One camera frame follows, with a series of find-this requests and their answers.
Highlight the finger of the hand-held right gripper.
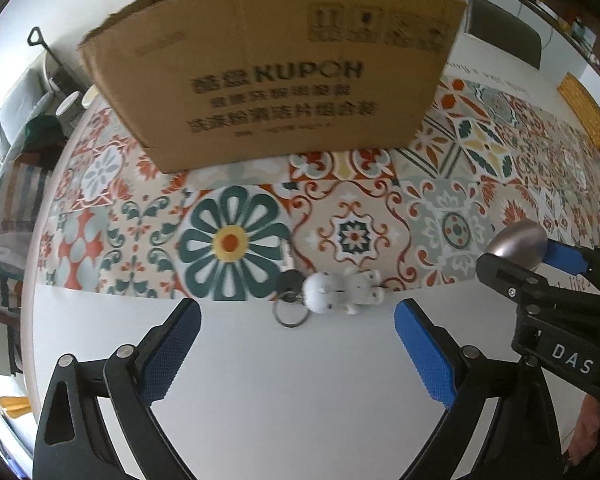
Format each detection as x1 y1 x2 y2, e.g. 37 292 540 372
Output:
476 252 600 322
544 241 600 297

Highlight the striped cloth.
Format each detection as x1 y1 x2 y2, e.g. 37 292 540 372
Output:
0 160 56 376

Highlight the dark green cloth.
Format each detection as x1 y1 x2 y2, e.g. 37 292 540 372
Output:
22 115 63 153

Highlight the small grey chair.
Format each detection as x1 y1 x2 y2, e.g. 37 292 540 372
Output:
467 0 543 68

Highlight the yellow woven box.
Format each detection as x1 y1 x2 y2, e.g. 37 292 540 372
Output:
558 72 600 153

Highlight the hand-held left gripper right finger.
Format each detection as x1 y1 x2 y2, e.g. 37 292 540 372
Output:
394 297 563 480

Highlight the wooden wall shelf unit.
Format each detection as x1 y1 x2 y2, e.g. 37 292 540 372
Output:
480 0 600 71

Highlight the upright vacuum cleaner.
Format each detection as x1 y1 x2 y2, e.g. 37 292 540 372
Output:
28 27 81 91

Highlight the white bear keychain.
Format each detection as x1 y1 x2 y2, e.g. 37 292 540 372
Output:
272 240 387 330

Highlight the brown cardboard box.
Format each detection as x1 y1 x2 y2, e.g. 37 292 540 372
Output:
76 0 468 175

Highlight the grey sofa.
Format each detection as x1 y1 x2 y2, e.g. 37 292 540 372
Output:
0 67 56 181

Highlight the silver metal spoon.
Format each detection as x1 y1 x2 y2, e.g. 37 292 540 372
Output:
486 220 549 271

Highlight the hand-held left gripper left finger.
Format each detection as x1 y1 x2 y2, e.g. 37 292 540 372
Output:
32 297 202 480

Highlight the floral patterned tablecloth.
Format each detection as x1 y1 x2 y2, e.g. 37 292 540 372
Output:
22 30 600 480

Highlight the thin hanging cable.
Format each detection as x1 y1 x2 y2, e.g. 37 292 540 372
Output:
517 2 554 68

